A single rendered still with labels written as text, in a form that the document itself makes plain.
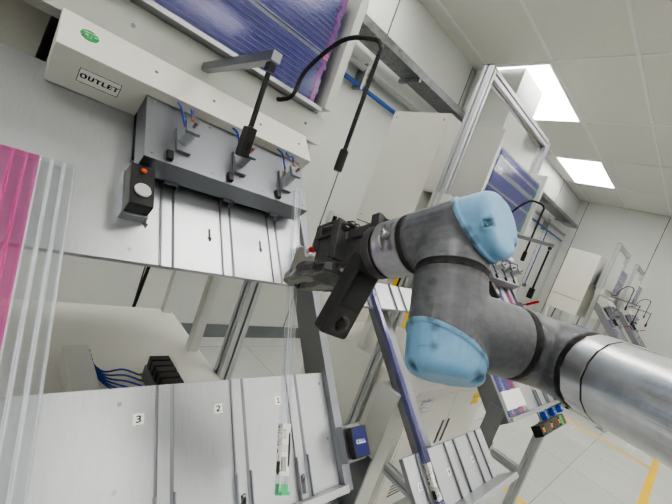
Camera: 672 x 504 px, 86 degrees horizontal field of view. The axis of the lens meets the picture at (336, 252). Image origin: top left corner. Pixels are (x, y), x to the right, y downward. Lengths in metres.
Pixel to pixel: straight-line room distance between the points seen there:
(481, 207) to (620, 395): 0.18
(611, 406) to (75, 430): 0.53
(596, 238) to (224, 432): 7.90
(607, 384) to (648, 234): 7.79
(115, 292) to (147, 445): 1.99
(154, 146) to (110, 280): 1.85
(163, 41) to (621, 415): 0.83
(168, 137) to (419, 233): 0.47
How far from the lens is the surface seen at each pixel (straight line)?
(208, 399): 0.60
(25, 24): 0.96
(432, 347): 0.33
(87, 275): 2.44
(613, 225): 8.22
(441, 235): 0.38
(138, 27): 0.82
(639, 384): 0.35
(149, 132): 0.69
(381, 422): 0.95
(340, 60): 0.98
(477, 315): 0.35
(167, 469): 0.58
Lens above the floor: 1.16
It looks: 6 degrees down
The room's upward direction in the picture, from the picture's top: 20 degrees clockwise
